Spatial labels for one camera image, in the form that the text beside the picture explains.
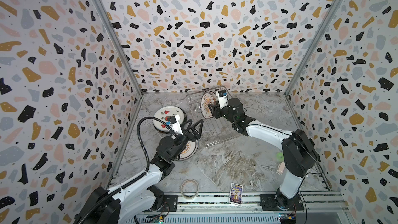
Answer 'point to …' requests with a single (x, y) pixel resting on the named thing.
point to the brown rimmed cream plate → (183, 116)
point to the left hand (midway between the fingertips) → (198, 119)
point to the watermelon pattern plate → (165, 112)
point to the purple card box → (236, 193)
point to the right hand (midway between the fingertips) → (210, 100)
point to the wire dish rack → (214, 130)
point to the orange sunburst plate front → (189, 151)
